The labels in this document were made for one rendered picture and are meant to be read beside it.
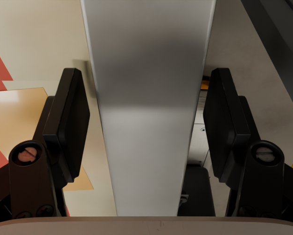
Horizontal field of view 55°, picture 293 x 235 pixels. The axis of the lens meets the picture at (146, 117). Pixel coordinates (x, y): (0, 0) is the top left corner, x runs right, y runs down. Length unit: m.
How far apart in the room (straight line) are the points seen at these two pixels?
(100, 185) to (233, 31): 1.12
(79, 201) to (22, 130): 0.09
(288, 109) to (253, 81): 0.31
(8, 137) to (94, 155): 0.05
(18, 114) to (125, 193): 0.07
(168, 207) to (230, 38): 1.15
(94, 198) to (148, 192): 0.09
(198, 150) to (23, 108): 1.20
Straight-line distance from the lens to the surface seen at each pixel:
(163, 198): 0.16
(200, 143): 1.30
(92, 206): 0.26
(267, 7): 0.48
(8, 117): 0.18
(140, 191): 0.16
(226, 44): 1.31
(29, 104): 0.17
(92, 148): 0.19
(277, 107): 1.65
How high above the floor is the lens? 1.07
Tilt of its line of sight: 43 degrees down
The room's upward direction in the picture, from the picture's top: 180 degrees clockwise
